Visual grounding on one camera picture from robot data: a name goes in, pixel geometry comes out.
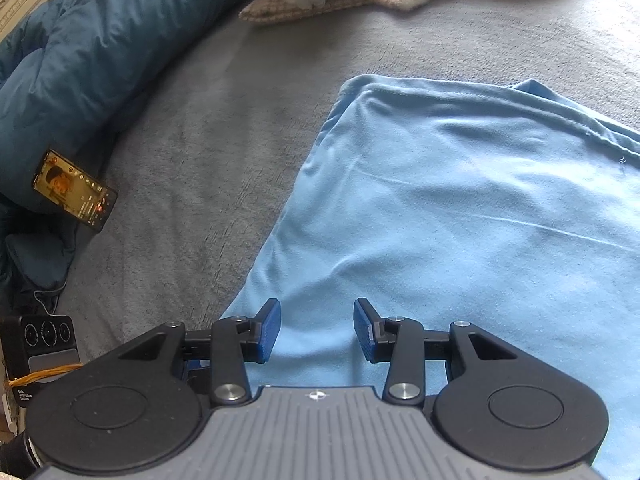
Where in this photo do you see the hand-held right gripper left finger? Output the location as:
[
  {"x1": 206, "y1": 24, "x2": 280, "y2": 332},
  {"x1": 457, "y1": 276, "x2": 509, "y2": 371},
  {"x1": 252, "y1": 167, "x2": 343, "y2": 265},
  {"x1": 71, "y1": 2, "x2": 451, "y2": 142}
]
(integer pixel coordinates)
[{"x1": 117, "y1": 297, "x2": 282, "y2": 407}]

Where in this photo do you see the orange string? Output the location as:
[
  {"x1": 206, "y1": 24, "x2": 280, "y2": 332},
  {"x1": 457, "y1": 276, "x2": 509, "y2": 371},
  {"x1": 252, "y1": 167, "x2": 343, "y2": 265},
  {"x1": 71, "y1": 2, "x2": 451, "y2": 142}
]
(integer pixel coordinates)
[{"x1": 4, "y1": 361, "x2": 83, "y2": 389}]

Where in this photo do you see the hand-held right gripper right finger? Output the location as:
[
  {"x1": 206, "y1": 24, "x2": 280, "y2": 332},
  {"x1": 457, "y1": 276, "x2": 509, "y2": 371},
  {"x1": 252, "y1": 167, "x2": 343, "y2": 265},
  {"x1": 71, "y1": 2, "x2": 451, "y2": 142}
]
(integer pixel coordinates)
[{"x1": 353, "y1": 297, "x2": 518, "y2": 405}]

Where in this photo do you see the teal duvet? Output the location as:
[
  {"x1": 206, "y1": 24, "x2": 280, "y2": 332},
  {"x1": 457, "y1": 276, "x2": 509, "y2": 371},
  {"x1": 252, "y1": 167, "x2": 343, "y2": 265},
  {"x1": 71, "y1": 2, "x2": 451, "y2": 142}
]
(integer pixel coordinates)
[{"x1": 0, "y1": 0, "x2": 275, "y2": 313}]

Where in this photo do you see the smartphone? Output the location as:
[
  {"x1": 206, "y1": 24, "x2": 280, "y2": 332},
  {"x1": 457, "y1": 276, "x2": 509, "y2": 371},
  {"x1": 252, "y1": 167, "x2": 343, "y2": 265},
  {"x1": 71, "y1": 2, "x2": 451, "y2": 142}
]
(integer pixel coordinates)
[{"x1": 32, "y1": 149, "x2": 119, "y2": 234}]

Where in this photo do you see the light blue t-shirt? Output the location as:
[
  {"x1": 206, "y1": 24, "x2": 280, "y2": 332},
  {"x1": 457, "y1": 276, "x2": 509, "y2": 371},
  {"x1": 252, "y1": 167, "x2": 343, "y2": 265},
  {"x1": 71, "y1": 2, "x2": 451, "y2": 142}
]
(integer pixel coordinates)
[{"x1": 220, "y1": 74, "x2": 640, "y2": 480}]

